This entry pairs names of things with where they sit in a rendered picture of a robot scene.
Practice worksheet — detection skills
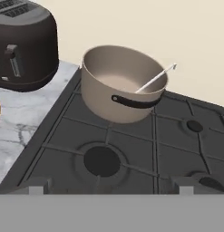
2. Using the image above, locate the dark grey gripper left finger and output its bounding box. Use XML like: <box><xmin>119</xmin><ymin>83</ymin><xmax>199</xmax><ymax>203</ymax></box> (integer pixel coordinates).
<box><xmin>14</xmin><ymin>177</ymin><xmax>54</xmax><ymax>195</ymax></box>

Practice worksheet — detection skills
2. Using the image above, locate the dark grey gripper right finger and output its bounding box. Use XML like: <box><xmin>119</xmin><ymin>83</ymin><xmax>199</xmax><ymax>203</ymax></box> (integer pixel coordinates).
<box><xmin>170</xmin><ymin>176</ymin><xmax>215</xmax><ymax>195</ymax></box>

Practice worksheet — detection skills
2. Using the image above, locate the white ladle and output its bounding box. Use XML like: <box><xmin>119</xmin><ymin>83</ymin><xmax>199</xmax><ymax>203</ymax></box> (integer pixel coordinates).
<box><xmin>134</xmin><ymin>63</ymin><xmax>178</xmax><ymax>94</ymax></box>

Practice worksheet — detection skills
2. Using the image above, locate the dark grey gas hob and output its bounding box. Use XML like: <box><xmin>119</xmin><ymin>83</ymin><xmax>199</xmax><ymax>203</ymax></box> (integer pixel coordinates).
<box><xmin>0</xmin><ymin>66</ymin><xmax>224</xmax><ymax>195</ymax></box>

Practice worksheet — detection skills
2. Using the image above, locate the dark brown toaster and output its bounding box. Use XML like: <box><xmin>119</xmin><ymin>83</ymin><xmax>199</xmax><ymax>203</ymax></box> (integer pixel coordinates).
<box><xmin>0</xmin><ymin>0</ymin><xmax>61</xmax><ymax>92</ymax></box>

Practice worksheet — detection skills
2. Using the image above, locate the beige pot with black handle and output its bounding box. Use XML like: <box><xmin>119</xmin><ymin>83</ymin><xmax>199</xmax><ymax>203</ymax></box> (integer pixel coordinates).
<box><xmin>80</xmin><ymin>44</ymin><xmax>169</xmax><ymax>125</ymax></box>

